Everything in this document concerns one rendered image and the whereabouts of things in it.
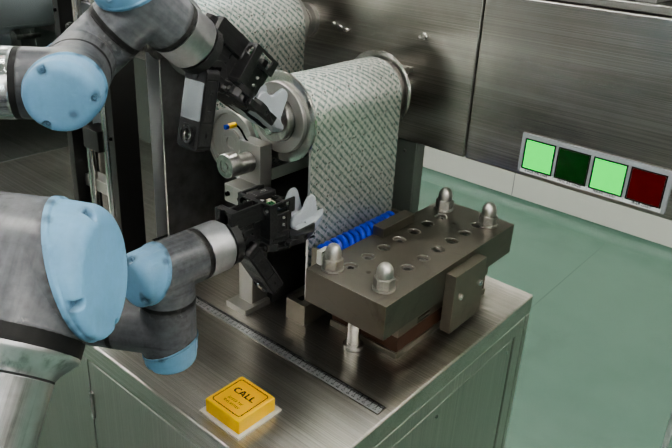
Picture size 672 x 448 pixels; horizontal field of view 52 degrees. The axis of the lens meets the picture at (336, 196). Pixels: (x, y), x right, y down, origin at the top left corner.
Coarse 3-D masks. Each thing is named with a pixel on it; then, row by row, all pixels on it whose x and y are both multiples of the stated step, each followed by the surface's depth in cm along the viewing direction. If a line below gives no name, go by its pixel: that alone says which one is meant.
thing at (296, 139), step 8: (272, 88) 108; (280, 88) 107; (288, 88) 106; (288, 96) 106; (296, 96) 106; (296, 104) 106; (296, 112) 106; (304, 112) 106; (296, 120) 107; (304, 120) 106; (256, 128) 113; (296, 128) 107; (304, 128) 106; (264, 136) 113; (296, 136) 108; (304, 136) 107; (272, 144) 112; (280, 144) 111; (288, 144) 109; (296, 144) 108; (280, 152) 111
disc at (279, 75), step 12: (276, 72) 108; (288, 84) 107; (300, 84) 105; (300, 96) 106; (312, 108) 105; (312, 120) 106; (312, 132) 106; (312, 144) 107; (276, 156) 113; (288, 156) 111; (300, 156) 110
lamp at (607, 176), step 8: (600, 160) 111; (600, 168) 111; (608, 168) 110; (616, 168) 109; (624, 168) 109; (592, 176) 112; (600, 176) 112; (608, 176) 111; (616, 176) 110; (624, 176) 109; (592, 184) 113; (600, 184) 112; (608, 184) 111; (616, 184) 110; (616, 192) 111
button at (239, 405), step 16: (240, 384) 100; (208, 400) 97; (224, 400) 97; (240, 400) 97; (256, 400) 97; (272, 400) 97; (224, 416) 95; (240, 416) 94; (256, 416) 96; (240, 432) 94
